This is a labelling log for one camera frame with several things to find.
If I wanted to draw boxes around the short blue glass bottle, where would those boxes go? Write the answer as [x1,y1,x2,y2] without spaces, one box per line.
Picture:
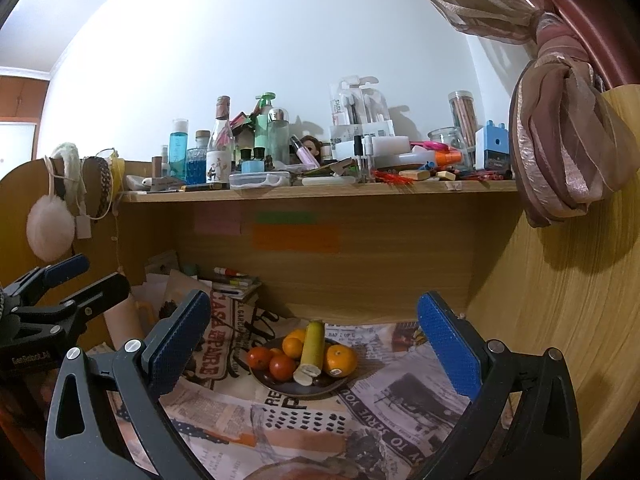
[186,131,212,185]

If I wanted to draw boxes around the stack of books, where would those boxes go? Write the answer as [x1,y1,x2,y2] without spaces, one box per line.
[211,275,263,302]

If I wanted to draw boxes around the round glass jar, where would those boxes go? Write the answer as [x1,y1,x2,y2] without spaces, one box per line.
[428,127,469,162]

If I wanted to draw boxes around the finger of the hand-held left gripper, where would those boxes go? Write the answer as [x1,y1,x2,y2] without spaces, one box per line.
[5,254,91,306]
[50,272,131,333]

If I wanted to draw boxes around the dark round plate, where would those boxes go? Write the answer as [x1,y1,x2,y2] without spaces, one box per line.
[248,336,353,401]

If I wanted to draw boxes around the wooden wardrobe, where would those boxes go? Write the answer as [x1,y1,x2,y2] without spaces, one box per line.
[0,67,52,181]

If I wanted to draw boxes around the pink brown curtain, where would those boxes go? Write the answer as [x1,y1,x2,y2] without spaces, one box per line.
[389,0,623,229]

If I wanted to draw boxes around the clear pencil jar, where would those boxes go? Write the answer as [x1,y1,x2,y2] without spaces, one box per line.
[448,91,479,157]

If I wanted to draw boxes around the red tomato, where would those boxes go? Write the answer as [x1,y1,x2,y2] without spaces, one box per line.
[247,346,273,372]
[269,355,297,381]

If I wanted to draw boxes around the brown braided headband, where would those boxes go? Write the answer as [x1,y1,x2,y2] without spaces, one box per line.
[82,156,119,221]

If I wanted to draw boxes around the blue pencil sharpener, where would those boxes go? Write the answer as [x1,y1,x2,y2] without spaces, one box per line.
[475,121,512,172]

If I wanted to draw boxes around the white box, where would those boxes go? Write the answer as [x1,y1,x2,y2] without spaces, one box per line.
[330,135,412,162]

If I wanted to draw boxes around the tall blue liquid bottle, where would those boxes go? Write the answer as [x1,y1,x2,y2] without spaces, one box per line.
[169,119,191,184]

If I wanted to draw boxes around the orange sticky note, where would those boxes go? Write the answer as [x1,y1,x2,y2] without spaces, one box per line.
[251,225,341,253]

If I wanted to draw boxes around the frosted bottle silver cap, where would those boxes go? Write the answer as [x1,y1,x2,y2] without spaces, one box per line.
[267,107,291,166]

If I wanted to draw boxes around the small model house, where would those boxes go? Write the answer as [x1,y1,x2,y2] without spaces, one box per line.
[230,111,257,161]

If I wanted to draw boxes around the greenish banana half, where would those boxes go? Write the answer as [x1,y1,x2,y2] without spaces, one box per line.
[293,320,327,387]

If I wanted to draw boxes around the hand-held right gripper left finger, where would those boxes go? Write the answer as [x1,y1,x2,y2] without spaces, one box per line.
[45,290,211,480]

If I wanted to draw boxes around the green sticky note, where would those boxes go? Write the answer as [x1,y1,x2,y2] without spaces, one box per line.
[255,211,317,225]

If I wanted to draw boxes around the small clear spray bottles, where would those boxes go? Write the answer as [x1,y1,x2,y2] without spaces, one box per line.
[352,135,377,184]

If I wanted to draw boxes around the clear bottle with illustrated label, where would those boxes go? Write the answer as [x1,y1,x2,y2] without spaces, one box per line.
[206,96,237,184]

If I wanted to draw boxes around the clear plastic box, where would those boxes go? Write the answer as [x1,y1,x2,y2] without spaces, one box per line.
[229,171,292,190]

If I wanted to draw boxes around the brush blister pack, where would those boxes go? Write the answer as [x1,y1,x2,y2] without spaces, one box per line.
[328,76,394,138]

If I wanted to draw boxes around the large orange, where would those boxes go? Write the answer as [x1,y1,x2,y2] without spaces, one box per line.
[326,344,359,377]

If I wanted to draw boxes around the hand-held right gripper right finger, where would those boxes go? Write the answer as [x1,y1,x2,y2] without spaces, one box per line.
[417,290,593,480]

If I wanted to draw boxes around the green pump bottle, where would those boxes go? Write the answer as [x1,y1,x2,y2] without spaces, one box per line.
[253,92,277,161]

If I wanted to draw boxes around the white fluffy earmuffs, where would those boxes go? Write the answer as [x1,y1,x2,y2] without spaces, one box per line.
[26,142,87,262]

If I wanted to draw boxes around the doll head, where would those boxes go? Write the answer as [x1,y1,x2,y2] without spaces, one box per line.
[299,135,322,167]

